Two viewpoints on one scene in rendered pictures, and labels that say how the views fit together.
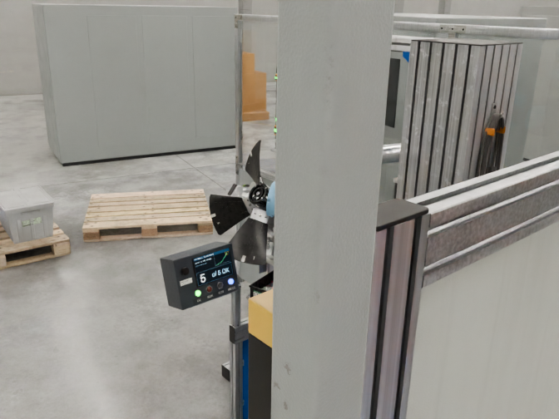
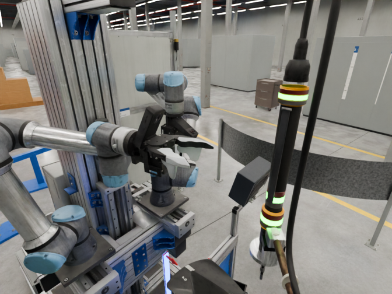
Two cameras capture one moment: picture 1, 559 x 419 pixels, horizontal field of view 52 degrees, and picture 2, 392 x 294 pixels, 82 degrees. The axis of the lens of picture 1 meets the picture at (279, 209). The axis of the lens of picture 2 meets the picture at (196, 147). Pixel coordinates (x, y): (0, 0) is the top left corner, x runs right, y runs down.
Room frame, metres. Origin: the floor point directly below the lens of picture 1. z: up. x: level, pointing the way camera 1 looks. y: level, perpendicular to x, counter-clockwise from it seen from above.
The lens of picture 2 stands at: (3.03, -0.20, 1.88)
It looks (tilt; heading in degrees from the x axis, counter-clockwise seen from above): 24 degrees down; 171
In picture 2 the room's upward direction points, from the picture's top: straight up
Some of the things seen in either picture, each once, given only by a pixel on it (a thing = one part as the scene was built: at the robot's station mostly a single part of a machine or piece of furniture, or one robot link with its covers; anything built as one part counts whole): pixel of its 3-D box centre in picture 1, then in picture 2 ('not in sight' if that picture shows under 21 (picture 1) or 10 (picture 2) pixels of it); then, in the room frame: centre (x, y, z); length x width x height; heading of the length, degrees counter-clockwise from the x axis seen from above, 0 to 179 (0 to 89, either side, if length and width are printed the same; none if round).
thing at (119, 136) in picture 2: not in sight; (127, 142); (2.45, -0.29, 1.64); 0.08 x 0.05 x 0.08; 141
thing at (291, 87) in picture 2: not in sight; (293, 95); (2.69, 0.01, 1.80); 0.04 x 0.04 x 0.03
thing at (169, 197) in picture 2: not in sight; (162, 192); (1.90, -0.23, 1.09); 0.15 x 0.15 x 0.10
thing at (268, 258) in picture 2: not in sight; (269, 240); (2.70, 0.01, 1.50); 0.09 x 0.07 x 0.10; 166
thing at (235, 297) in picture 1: (235, 303); (234, 221); (2.07, 0.17, 0.96); 0.03 x 0.03 x 0.20; 41
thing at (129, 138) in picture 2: not in sight; (151, 150); (2.50, -0.23, 1.63); 0.12 x 0.08 x 0.09; 51
